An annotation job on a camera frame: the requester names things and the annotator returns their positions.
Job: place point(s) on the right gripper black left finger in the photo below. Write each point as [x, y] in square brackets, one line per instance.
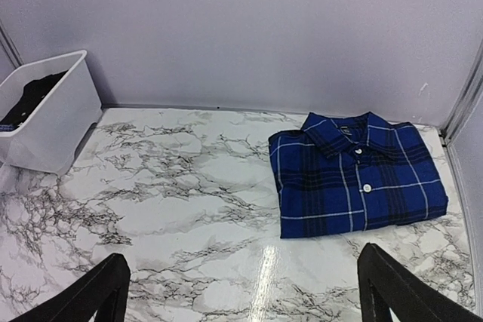
[101, 295]

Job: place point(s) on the blue plaid folded shirt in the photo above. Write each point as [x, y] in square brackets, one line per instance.
[340, 175]

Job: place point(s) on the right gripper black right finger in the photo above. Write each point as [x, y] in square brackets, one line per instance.
[386, 287]

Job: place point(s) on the right aluminium corner post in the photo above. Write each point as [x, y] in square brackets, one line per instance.
[466, 102]

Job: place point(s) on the aluminium corner post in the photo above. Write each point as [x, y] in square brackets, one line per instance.
[9, 48]
[466, 102]

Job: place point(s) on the white plastic bin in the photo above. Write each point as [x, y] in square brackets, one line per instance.
[47, 140]

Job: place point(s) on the left aluminium corner post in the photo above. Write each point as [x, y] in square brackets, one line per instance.
[9, 48]

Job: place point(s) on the dark clothes in bin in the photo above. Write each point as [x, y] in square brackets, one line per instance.
[33, 93]

